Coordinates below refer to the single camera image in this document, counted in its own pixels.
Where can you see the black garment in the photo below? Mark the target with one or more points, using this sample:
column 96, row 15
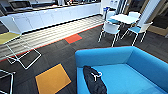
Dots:
column 95, row 85

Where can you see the white chair blue seat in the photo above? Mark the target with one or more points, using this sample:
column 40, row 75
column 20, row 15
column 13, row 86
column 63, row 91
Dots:
column 111, row 20
column 136, row 30

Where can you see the white kitchen counter cabinets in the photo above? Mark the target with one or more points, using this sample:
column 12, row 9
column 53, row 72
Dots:
column 50, row 16

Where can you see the white square table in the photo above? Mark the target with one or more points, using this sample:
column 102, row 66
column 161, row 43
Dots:
column 124, row 18

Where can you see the blue sofa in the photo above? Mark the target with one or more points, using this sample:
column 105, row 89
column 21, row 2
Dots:
column 133, row 76

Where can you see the wood framed glass door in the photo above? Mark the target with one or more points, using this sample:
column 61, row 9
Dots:
column 160, row 20
column 135, row 5

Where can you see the dark microwave oven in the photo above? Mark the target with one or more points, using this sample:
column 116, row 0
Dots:
column 20, row 5

